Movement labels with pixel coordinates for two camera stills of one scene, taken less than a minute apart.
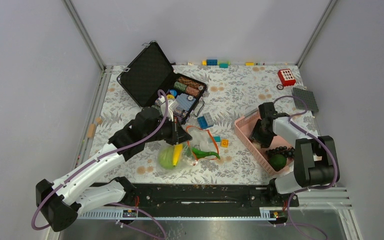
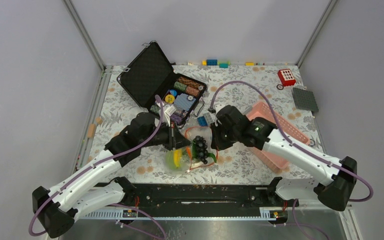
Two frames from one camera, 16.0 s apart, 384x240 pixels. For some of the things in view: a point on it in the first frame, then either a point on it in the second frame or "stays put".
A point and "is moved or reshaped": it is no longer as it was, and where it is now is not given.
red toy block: x=286 y=77 stays put
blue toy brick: x=202 y=122 stays put
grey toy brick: x=209 y=119 stays put
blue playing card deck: x=185 y=101 stays put
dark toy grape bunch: x=288 y=152 is moved or reshaped
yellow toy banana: x=178 y=148 stays put
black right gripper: x=265 y=142 to x=217 y=143
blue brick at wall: x=212 y=62 stays put
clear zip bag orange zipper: x=180 y=155 is moved or reshaped
